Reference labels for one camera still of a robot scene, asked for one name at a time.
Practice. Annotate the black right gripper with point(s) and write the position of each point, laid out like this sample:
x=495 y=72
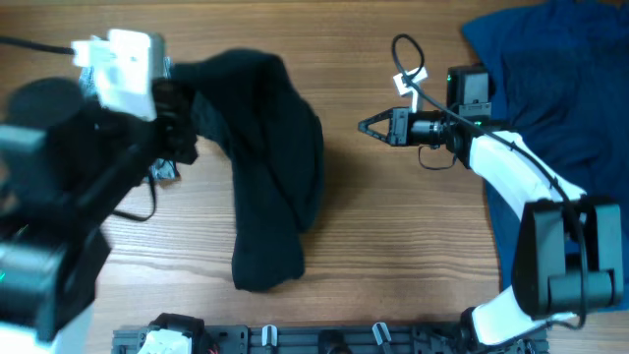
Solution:
x=400 y=126

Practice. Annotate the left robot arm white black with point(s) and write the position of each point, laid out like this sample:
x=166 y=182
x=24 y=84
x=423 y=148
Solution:
x=68 y=164

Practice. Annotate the black shorts garment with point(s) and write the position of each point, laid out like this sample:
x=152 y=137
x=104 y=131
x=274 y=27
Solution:
x=244 y=101

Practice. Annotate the black mounting rail base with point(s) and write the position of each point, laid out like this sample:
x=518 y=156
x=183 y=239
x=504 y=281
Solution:
x=334 y=338

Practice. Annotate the blue garment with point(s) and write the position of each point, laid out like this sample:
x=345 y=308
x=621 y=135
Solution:
x=560 y=71

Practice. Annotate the folded light blue jeans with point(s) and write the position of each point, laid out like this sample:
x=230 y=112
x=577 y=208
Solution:
x=161 y=169

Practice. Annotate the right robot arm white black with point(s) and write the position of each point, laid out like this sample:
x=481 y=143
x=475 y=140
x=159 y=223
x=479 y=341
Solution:
x=568 y=258

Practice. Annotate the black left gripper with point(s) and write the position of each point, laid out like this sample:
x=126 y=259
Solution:
x=179 y=117

